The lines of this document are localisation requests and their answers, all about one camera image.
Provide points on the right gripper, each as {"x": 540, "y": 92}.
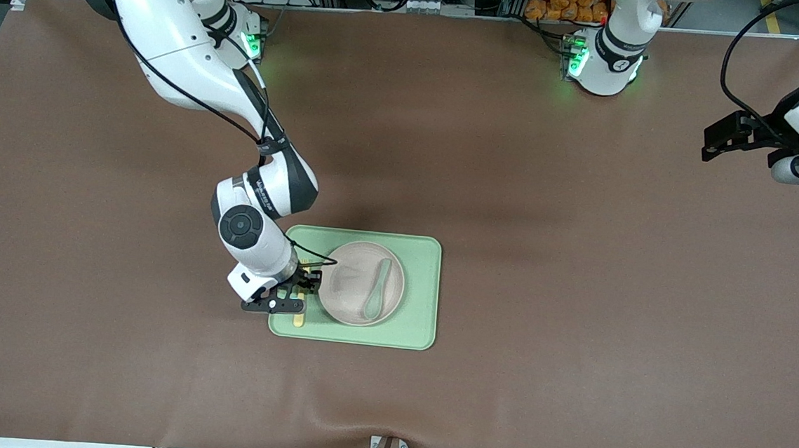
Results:
{"x": 303, "y": 278}

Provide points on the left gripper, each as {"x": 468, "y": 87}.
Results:
{"x": 774, "y": 124}

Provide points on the yellow plastic fork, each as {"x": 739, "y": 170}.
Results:
{"x": 299, "y": 320}

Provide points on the beige round plate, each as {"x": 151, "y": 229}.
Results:
{"x": 349, "y": 284}

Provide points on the teal green plastic spoon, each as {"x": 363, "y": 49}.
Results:
{"x": 374, "y": 299}

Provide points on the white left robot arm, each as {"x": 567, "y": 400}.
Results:
{"x": 604, "y": 62}

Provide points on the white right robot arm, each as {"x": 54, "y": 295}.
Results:
{"x": 173, "y": 46}

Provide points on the light green plastic tray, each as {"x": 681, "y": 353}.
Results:
{"x": 419, "y": 296}

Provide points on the brown table mat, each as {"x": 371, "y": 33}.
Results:
{"x": 150, "y": 375}

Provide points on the bag of orange items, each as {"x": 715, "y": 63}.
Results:
{"x": 569, "y": 4}

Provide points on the white terminal block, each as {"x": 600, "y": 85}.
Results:
{"x": 422, "y": 5}

